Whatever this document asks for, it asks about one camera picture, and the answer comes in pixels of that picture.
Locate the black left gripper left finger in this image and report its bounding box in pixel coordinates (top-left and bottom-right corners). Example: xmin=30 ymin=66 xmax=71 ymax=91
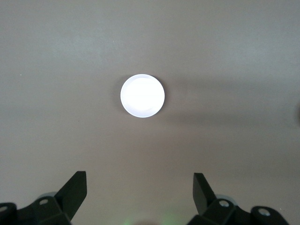
xmin=0 ymin=171 xmax=88 ymax=225

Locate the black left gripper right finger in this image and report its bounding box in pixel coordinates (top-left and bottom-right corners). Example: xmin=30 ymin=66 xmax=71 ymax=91
xmin=187 ymin=173 xmax=288 ymax=225

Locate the white round plate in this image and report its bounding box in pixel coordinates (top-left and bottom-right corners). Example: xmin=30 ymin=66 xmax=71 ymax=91
xmin=120 ymin=74 xmax=165 ymax=118

